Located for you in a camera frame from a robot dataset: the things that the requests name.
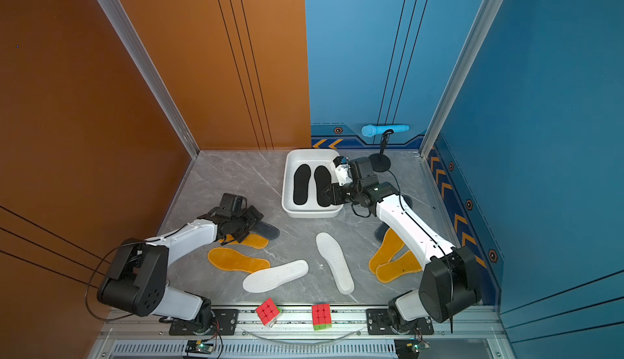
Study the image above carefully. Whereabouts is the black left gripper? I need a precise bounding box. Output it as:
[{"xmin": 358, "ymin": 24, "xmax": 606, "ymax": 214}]
[{"xmin": 231, "ymin": 204, "xmax": 266, "ymax": 241}]

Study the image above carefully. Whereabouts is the black insole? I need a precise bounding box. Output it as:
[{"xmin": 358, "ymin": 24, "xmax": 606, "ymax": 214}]
[
  {"xmin": 314, "ymin": 166, "xmax": 332, "ymax": 207},
  {"xmin": 292, "ymin": 163, "xmax": 311, "ymax": 206}
]

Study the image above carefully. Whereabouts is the dark grey insole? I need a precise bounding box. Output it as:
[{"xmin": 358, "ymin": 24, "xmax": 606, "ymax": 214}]
[
  {"xmin": 375, "ymin": 195, "xmax": 414, "ymax": 242},
  {"xmin": 253, "ymin": 221, "xmax": 280, "ymax": 241}
]

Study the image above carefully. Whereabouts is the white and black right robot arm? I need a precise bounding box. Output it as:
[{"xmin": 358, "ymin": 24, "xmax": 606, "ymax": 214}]
[{"xmin": 322, "ymin": 156, "xmax": 482, "ymax": 334}]

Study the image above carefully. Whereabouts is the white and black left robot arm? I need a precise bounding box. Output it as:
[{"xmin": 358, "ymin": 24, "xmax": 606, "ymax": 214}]
[{"xmin": 97, "ymin": 193, "xmax": 280, "ymax": 335}]

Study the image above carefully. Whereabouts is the white rectangular storage box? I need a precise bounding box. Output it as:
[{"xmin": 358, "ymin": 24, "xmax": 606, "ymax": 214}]
[{"xmin": 282, "ymin": 149, "xmax": 342, "ymax": 219}]

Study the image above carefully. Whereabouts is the yellow insole upper left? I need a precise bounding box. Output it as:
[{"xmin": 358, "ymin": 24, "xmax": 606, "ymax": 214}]
[{"xmin": 220, "ymin": 233, "xmax": 270, "ymax": 250}]

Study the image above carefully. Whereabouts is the yellow insole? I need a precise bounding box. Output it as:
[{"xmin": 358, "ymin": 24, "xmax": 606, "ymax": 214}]
[
  {"xmin": 207, "ymin": 248, "xmax": 271, "ymax": 274},
  {"xmin": 369, "ymin": 229, "xmax": 405, "ymax": 282},
  {"xmin": 375, "ymin": 251, "xmax": 423, "ymax": 284},
  {"xmin": 220, "ymin": 233, "xmax": 270, "ymax": 250}
]

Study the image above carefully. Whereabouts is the yellow insole lower left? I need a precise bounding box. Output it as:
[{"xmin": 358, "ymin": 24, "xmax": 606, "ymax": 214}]
[{"xmin": 207, "ymin": 248, "xmax": 271, "ymax": 274}]

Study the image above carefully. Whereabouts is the white insole right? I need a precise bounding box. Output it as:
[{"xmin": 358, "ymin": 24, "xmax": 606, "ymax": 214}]
[{"xmin": 315, "ymin": 232, "xmax": 355, "ymax": 295}]

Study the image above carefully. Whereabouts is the white insole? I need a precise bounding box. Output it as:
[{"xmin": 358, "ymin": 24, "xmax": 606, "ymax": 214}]
[
  {"xmin": 242, "ymin": 260, "xmax": 309, "ymax": 293},
  {"xmin": 315, "ymin": 232, "xmax": 355, "ymax": 295}
]

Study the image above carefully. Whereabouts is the black microphone stand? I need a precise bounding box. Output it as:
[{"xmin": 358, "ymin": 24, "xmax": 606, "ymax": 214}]
[{"xmin": 369, "ymin": 129, "xmax": 394, "ymax": 173}]

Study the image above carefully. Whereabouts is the white insole left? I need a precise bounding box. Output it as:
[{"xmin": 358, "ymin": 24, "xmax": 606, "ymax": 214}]
[{"xmin": 242, "ymin": 260, "xmax": 309, "ymax": 293}]

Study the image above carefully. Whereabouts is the blue microphone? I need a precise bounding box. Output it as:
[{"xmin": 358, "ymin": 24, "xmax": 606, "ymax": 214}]
[{"xmin": 361, "ymin": 124, "xmax": 410, "ymax": 137}]

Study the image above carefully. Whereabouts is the yellow insole right inner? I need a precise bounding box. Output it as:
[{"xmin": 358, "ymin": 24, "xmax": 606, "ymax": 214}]
[{"xmin": 369, "ymin": 229, "xmax": 405, "ymax": 282}]

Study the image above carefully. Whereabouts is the left rubik's cube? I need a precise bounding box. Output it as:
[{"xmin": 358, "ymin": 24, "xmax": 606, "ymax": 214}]
[{"xmin": 255, "ymin": 298, "xmax": 282, "ymax": 327}]

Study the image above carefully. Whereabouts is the rubik's cube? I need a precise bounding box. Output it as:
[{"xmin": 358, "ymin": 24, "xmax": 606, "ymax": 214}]
[
  {"xmin": 311, "ymin": 304, "xmax": 332, "ymax": 331},
  {"xmin": 255, "ymin": 298, "xmax": 282, "ymax": 327}
]

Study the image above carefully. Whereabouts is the yellow insole right outer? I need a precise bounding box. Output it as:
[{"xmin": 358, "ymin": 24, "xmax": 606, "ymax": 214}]
[{"xmin": 375, "ymin": 251, "xmax": 423, "ymax": 284}]

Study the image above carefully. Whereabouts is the right rubik's cube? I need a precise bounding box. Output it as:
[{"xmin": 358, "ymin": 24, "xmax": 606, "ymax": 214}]
[{"xmin": 311, "ymin": 304, "xmax": 332, "ymax": 331}]

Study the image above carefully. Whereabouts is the clear curved strip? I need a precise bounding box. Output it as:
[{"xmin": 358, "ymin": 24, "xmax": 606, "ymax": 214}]
[{"xmin": 242, "ymin": 328, "xmax": 362, "ymax": 347}]

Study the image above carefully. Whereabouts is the left green circuit board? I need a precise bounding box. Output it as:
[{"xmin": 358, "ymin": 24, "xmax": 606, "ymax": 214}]
[{"xmin": 185, "ymin": 340, "xmax": 215, "ymax": 358}]

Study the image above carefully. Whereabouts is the right circuit board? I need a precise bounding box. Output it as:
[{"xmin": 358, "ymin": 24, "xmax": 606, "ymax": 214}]
[{"xmin": 394, "ymin": 340, "xmax": 431, "ymax": 359}]

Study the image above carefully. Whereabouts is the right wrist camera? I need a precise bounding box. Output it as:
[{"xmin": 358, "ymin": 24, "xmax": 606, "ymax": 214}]
[{"xmin": 332, "ymin": 156, "xmax": 353, "ymax": 186}]

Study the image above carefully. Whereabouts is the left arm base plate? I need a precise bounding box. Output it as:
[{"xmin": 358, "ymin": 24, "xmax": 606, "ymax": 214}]
[{"xmin": 168, "ymin": 308, "xmax": 239, "ymax": 336}]

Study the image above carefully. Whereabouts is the aluminium front rail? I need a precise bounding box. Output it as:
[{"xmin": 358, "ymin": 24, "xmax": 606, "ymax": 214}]
[{"xmin": 89, "ymin": 304, "xmax": 515, "ymax": 358}]

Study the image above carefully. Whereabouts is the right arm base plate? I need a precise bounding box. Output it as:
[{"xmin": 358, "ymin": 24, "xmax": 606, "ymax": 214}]
[{"xmin": 366, "ymin": 308, "xmax": 434, "ymax": 336}]

